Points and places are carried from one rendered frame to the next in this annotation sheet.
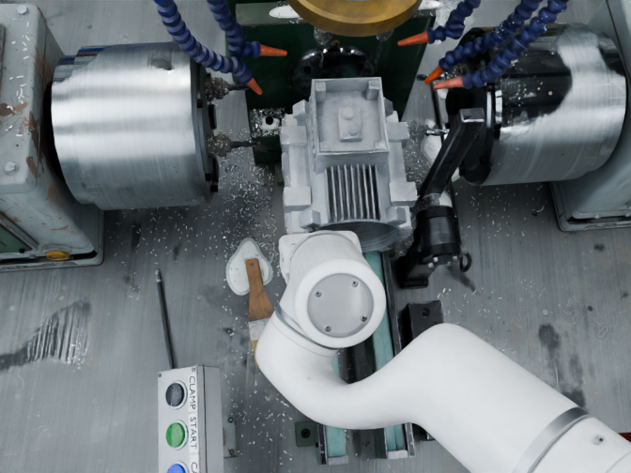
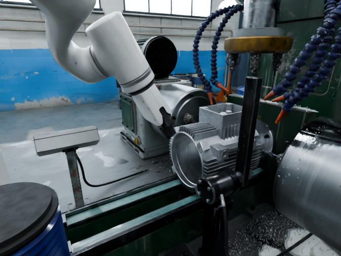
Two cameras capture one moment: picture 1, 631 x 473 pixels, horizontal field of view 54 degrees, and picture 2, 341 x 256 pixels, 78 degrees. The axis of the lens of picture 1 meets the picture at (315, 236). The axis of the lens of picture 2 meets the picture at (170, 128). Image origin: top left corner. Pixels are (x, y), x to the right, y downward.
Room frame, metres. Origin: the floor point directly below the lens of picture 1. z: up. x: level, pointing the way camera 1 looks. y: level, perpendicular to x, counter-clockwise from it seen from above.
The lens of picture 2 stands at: (0.10, -0.54, 1.30)
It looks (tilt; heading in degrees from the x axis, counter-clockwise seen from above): 20 degrees down; 70
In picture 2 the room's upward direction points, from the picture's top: straight up
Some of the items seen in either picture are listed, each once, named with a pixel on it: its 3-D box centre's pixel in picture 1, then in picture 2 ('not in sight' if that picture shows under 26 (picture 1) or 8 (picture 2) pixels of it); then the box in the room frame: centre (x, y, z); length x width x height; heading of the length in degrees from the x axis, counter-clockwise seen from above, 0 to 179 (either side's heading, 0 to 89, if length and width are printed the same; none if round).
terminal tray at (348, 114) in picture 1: (347, 127); (225, 120); (0.45, -0.03, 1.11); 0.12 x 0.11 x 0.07; 10
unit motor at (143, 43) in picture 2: not in sight; (142, 80); (0.35, 0.60, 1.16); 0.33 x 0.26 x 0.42; 102
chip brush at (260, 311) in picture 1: (260, 312); not in sight; (0.23, 0.08, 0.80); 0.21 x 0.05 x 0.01; 18
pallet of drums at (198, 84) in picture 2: not in sight; (182, 88); (2.38, 4.86, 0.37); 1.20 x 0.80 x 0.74; 0
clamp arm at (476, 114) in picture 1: (448, 161); (246, 134); (0.41, -0.17, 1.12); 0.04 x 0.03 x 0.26; 12
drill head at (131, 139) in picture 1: (113, 129); (176, 112); (0.44, 0.33, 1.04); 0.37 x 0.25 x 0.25; 102
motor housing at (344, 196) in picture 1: (344, 178); (212, 152); (0.41, -0.03, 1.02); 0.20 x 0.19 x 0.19; 10
